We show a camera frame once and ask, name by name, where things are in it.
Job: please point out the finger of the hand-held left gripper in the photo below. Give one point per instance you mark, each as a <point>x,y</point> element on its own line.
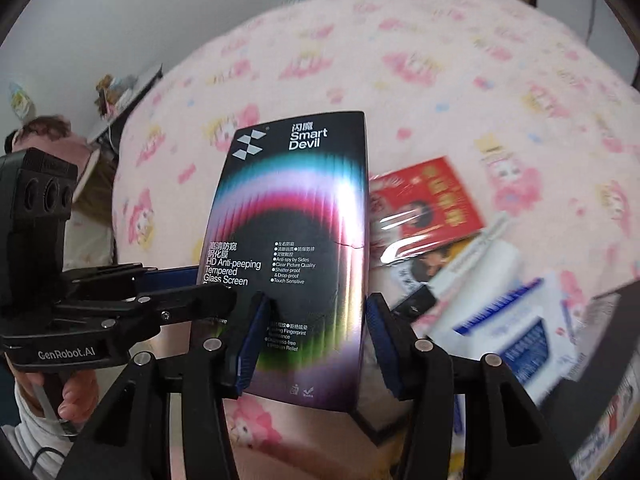
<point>172,277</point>
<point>195,302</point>

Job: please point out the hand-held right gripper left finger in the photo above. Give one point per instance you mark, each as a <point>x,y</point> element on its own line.
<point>248,345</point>

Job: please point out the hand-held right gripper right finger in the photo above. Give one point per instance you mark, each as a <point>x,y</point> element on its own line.
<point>385,350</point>

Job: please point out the black screen protector box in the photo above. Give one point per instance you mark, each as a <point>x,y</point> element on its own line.
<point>295,230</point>

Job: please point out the person's left forearm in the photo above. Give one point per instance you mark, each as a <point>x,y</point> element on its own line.
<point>27,425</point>

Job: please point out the person's left hand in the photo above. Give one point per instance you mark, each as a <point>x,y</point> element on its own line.
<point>77,395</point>

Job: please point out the clear wrapped photo card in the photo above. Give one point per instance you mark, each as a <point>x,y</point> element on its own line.
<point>425,265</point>

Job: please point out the white tube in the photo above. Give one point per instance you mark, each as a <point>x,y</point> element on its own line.
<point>482,272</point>

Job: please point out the blue and white wipes packet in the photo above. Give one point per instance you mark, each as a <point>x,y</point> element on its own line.
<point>520,330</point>

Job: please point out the red packet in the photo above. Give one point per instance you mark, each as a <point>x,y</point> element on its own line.
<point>435,200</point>

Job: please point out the bedside table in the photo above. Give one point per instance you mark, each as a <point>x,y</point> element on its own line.
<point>127,102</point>

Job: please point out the small plush toys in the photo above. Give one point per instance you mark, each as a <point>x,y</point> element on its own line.
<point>115,89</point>

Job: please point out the pink printed bedsheet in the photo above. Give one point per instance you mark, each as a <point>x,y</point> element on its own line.
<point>400,85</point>

